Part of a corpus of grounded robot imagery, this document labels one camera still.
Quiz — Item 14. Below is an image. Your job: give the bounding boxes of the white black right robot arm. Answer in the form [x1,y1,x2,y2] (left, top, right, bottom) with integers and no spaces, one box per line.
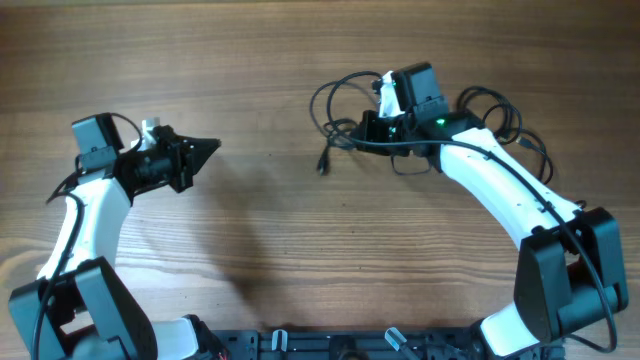
[350,63,629,358]

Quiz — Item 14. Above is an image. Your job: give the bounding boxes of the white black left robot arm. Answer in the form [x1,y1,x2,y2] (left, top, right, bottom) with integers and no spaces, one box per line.
[8,112,229,359]

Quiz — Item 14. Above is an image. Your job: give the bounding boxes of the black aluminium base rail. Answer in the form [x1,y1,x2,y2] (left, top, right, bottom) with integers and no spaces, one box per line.
[202,326,497,360]

